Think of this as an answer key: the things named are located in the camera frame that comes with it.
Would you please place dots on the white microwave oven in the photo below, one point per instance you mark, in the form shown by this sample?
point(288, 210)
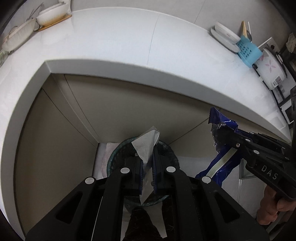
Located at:
point(282, 94)

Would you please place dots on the white vase cup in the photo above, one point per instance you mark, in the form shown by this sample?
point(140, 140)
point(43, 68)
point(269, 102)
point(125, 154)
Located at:
point(68, 4)

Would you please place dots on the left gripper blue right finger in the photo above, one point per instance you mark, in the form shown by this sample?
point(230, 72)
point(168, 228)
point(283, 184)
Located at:
point(155, 168)

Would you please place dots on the blue foil snack wrapper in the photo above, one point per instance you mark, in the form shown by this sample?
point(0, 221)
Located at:
point(218, 120)

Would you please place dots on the blue plastic utensil holder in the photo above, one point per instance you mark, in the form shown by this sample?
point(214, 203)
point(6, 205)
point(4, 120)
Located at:
point(249, 52)

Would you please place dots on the person's right hand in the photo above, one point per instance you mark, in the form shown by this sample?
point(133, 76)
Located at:
point(269, 207)

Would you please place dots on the white floral rice cooker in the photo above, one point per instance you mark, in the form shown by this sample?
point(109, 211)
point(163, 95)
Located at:
point(271, 69)

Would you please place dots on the blue rimmed plate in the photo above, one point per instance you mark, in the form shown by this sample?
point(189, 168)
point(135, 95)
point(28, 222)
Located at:
point(230, 46)

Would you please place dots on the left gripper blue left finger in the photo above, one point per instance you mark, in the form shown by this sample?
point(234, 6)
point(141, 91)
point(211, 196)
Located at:
point(139, 173)

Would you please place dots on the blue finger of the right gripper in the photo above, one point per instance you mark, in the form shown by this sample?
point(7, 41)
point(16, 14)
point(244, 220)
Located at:
point(226, 160)
point(245, 134)

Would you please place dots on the hanging cloth rag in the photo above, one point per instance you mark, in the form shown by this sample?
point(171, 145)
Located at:
point(291, 43)

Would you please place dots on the black mesh trash bin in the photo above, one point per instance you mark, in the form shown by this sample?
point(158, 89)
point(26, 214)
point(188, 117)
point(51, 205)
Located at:
point(125, 156)

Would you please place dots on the wall socket with plug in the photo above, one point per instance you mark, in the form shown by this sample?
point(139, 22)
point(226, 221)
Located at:
point(269, 43)

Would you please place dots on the wooden chopsticks bundle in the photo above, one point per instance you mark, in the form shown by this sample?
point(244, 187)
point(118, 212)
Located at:
point(244, 29)

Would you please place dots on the blue patterned white bowl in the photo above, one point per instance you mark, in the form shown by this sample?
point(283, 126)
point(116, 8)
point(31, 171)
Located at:
point(226, 33)

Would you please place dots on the white bowl on coaster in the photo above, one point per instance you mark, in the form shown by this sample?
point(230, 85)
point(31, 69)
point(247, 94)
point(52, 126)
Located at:
point(52, 14)

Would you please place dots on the round wooden coaster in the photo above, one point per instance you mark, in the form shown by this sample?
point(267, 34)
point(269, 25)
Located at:
point(56, 22)

